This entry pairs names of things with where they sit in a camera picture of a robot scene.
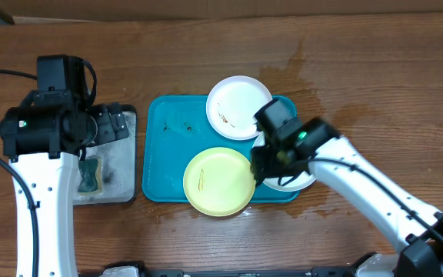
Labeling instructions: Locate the green and yellow sponge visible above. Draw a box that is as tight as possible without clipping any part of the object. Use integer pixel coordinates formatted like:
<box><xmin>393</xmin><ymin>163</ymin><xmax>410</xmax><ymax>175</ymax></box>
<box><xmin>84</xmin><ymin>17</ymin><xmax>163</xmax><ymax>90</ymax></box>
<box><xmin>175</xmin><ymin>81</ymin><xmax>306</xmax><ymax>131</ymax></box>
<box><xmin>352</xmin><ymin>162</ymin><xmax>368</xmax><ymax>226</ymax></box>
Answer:
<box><xmin>78</xmin><ymin>157</ymin><xmax>102</xmax><ymax>195</ymax></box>

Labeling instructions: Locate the yellow-green plate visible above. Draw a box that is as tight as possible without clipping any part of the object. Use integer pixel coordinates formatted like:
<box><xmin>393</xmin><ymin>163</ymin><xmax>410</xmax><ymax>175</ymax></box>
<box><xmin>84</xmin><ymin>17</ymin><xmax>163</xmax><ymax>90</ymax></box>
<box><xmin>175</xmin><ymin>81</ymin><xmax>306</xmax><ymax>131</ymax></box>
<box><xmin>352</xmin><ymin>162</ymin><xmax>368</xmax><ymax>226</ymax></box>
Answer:
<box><xmin>183</xmin><ymin>147</ymin><xmax>255</xmax><ymax>217</ymax></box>

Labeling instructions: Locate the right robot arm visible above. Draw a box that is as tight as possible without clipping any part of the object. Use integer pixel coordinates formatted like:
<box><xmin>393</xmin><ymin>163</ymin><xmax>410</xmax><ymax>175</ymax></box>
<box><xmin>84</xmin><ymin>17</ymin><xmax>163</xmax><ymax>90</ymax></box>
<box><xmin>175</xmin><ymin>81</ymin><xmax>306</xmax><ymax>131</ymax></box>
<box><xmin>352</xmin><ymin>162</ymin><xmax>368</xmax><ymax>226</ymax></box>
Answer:
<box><xmin>251</xmin><ymin>99</ymin><xmax>443</xmax><ymax>277</ymax></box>

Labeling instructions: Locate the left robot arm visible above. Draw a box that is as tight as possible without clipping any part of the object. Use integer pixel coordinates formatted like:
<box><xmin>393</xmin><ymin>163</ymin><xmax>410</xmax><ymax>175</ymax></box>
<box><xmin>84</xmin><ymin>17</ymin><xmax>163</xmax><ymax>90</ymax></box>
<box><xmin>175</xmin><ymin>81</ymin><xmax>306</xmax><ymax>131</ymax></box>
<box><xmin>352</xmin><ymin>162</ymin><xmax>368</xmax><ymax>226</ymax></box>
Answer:
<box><xmin>0</xmin><ymin>55</ymin><xmax>129</xmax><ymax>276</ymax></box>

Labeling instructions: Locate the black tray with soapy water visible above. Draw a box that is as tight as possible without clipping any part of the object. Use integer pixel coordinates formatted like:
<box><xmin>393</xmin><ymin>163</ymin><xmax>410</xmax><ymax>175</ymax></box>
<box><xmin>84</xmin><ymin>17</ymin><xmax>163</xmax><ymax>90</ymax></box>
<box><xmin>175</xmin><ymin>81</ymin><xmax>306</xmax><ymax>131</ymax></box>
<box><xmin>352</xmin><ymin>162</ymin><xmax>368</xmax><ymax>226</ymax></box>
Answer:
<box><xmin>73</xmin><ymin>105</ymin><xmax>137</xmax><ymax>205</ymax></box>

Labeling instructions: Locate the teal plastic serving tray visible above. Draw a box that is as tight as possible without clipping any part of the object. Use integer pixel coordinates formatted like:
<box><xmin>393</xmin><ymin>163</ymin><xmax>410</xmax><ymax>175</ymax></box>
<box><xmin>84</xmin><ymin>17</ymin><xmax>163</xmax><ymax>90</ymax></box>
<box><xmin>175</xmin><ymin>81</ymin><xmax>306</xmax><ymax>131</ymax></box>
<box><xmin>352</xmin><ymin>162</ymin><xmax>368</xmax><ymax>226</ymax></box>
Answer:
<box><xmin>142</xmin><ymin>95</ymin><xmax>301</xmax><ymax>204</ymax></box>

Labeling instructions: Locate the pink-rimmed white plate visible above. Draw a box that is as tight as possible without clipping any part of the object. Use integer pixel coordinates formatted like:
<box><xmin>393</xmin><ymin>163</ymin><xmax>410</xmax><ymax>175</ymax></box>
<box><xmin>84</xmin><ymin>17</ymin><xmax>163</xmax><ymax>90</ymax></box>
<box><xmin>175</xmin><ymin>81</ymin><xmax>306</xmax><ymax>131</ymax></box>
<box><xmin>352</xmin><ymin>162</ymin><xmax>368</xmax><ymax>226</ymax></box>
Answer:
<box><xmin>206</xmin><ymin>75</ymin><xmax>273</xmax><ymax>141</ymax></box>

